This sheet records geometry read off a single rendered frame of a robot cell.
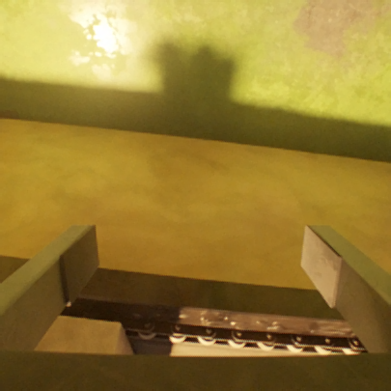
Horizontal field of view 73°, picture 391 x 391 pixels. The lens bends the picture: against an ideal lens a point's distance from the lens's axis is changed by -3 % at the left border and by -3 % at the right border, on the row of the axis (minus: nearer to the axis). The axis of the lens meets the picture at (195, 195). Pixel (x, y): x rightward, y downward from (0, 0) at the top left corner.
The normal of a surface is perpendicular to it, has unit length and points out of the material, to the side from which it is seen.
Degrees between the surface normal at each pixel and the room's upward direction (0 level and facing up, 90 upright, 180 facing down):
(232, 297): 90
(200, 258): 90
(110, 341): 80
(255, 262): 90
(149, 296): 90
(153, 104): 0
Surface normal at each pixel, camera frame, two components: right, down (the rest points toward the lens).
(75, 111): -0.05, 0.63
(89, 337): 0.09, -0.65
